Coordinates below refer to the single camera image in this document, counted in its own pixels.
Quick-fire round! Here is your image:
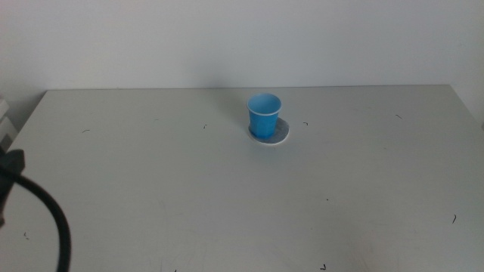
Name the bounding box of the blue plastic cup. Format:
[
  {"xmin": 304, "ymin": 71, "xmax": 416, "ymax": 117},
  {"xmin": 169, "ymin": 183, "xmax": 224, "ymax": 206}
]
[{"xmin": 246, "ymin": 92, "xmax": 283, "ymax": 141}]

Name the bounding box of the grey round cup mat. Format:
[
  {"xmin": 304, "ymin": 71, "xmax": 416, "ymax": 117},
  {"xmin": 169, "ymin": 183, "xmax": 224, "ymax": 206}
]
[{"xmin": 247, "ymin": 116, "xmax": 291, "ymax": 146}]

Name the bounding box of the white box beside table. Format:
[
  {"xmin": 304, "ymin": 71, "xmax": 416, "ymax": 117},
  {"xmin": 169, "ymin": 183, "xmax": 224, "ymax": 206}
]
[{"xmin": 0, "ymin": 96, "xmax": 18, "ymax": 152}]

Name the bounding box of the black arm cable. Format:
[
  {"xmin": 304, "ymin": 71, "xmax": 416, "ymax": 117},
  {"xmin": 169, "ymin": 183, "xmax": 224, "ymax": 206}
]
[{"xmin": 0, "ymin": 165, "xmax": 73, "ymax": 272}]

